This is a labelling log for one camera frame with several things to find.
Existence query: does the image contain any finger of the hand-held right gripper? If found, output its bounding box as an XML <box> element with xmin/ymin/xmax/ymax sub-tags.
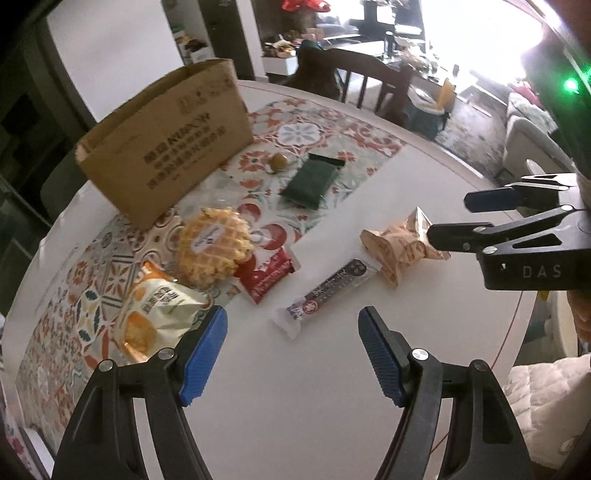
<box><xmin>464</xmin><ymin>173</ymin><xmax>578</xmax><ymax>214</ymax></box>
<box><xmin>427</xmin><ymin>205</ymin><xmax>583</xmax><ymax>254</ymax></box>

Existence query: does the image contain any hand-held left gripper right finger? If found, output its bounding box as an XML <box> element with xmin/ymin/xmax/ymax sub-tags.
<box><xmin>358</xmin><ymin>305</ymin><xmax>536</xmax><ymax>480</ymax></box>

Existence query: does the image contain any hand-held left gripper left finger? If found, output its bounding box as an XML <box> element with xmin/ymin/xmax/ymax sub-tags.
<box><xmin>52</xmin><ymin>305</ymin><xmax>229</xmax><ymax>480</ymax></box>

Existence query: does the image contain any brown paper snack bag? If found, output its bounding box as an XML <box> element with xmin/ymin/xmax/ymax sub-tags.
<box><xmin>360</xmin><ymin>206</ymin><xmax>451</xmax><ymax>288</ymax></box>

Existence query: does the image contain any yellow cake snack bag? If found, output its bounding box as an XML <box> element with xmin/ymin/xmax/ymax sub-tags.
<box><xmin>113</xmin><ymin>261</ymin><xmax>211</xmax><ymax>365</ymax></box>

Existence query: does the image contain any brown cardboard box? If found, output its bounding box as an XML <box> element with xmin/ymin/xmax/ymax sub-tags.
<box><xmin>75</xmin><ymin>58</ymin><xmax>254</xmax><ymax>230</ymax></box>

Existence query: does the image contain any person's right hand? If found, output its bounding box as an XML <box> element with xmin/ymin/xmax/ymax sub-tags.
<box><xmin>570</xmin><ymin>291</ymin><xmax>591</xmax><ymax>344</ymax></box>

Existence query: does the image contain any grey sofa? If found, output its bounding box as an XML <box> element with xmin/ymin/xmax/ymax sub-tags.
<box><xmin>503</xmin><ymin>92</ymin><xmax>578</xmax><ymax>181</ymax></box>

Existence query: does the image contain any black and white snack bar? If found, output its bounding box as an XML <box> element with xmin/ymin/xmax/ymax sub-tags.
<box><xmin>270</xmin><ymin>257</ymin><xmax>379</xmax><ymax>341</ymax></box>

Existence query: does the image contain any red snack packet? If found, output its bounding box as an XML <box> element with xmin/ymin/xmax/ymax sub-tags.
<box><xmin>233</xmin><ymin>247</ymin><xmax>301</xmax><ymax>305</ymax></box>

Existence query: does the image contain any teal basket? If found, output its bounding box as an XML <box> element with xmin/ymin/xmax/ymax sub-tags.
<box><xmin>406</xmin><ymin>90</ymin><xmax>455</xmax><ymax>139</ymax></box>

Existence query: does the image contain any round waffle packet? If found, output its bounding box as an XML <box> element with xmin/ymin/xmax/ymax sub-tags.
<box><xmin>177</xmin><ymin>208</ymin><xmax>254</xmax><ymax>291</ymax></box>

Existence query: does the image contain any white quilted cushion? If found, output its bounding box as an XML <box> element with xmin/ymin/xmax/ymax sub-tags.
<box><xmin>503</xmin><ymin>355</ymin><xmax>591</xmax><ymax>462</ymax></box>

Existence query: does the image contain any dark green snack packet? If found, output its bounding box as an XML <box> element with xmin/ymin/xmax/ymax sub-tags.
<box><xmin>279</xmin><ymin>153</ymin><xmax>346</xmax><ymax>210</ymax></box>

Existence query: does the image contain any dark wooden chair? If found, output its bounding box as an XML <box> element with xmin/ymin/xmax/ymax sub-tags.
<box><xmin>281</xmin><ymin>46</ymin><xmax>414</xmax><ymax>127</ymax></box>

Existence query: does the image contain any patterned table mat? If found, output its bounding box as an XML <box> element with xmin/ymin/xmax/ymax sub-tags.
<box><xmin>14</xmin><ymin>97</ymin><xmax>407</xmax><ymax>425</ymax></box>

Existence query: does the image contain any dark green cloth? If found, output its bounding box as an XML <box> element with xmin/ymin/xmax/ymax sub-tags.
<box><xmin>295</xmin><ymin>39</ymin><xmax>340</xmax><ymax>93</ymax></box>

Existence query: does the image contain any grey upholstered chair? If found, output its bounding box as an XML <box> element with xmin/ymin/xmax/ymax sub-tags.
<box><xmin>39</xmin><ymin>157</ymin><xmax>88</xmax><ymax>222</ymax></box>

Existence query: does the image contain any white low cabinet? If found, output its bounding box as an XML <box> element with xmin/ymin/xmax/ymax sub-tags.
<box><xmin>261</xmin><ymin>39</ymin><xmax>298</xmax><ymax>77</ymax></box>

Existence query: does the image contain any red balloon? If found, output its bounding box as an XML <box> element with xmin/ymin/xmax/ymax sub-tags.
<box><xmin>281</xmin><ymin>0</ymin><xmax>331</xmax><ymax>12</ymax></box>

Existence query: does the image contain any white shelf unit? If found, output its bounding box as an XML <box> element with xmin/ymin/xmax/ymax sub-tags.
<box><xmin>168</xmin><ymin>18</ymin><xmax>208</xmax><ymax>65</ymax></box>

